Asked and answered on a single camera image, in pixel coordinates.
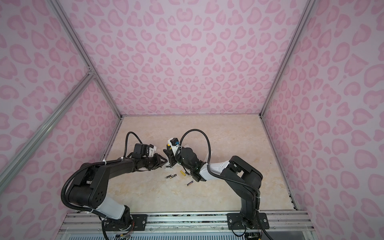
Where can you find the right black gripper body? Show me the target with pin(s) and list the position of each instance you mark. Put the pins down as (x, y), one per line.
(174, 159)

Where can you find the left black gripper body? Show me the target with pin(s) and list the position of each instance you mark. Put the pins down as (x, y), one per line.
(153, 162)

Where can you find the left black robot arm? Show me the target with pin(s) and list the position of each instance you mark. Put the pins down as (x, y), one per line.
(86, 189)

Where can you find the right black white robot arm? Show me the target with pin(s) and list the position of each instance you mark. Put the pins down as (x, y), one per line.
(242, 178)

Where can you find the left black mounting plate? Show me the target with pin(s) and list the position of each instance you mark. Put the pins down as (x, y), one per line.
(138, 221)

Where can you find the black mounting plate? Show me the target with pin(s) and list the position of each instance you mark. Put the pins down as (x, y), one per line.
(138, 221)
(237, 222)

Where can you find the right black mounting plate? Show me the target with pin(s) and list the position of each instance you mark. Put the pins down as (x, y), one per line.
(237, 222)

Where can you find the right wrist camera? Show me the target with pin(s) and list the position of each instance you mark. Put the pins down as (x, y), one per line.
(174, 143)

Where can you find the aluminium front rail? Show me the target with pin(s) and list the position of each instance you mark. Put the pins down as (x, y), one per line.
(284, 225)

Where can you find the aluminium diagonal frame bar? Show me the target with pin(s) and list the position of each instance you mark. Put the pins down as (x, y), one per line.
(21, 158)

